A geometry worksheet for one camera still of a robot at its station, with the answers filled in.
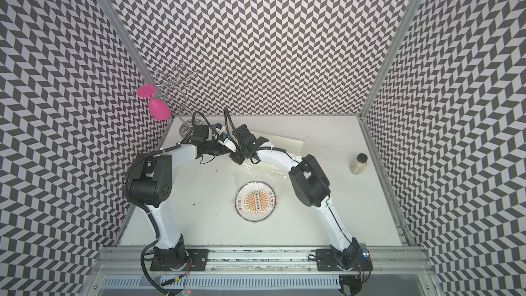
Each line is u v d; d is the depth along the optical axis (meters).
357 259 0.67
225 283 0.69
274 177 0.92
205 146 0.80
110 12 0.79
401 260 0.75
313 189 0.56
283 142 1.03
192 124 0.82
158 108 0.93
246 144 0.74
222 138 0.83
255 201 0.87
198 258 0.72
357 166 0.89
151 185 0.52
